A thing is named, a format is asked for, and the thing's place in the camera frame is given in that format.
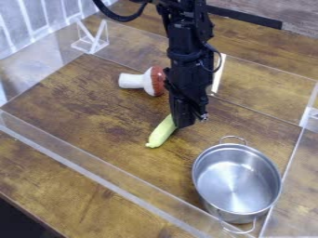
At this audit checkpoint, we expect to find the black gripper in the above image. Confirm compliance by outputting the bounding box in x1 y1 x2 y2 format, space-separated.
165 24 216 128

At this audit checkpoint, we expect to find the stainless steel pot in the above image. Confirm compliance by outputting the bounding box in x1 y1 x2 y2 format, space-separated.
190 135 281 235

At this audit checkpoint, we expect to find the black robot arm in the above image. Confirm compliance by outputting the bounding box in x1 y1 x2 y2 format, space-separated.
136 0 215 128

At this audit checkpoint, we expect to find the toy mushroom brown cap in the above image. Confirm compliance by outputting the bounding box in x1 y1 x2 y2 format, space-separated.
117 66 165 97

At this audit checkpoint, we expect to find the black bar on table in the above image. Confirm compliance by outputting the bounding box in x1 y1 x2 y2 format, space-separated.
207 6 283 30

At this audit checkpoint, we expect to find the clear acrylic enclosure panel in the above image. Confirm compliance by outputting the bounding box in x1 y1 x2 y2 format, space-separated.
0 21 318 238

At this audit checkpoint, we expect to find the clear acrylic triangle bracket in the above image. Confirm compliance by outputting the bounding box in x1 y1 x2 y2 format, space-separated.
70 20 109 54

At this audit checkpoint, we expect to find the black cable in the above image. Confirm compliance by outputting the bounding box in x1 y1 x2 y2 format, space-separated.
90 0 149 23

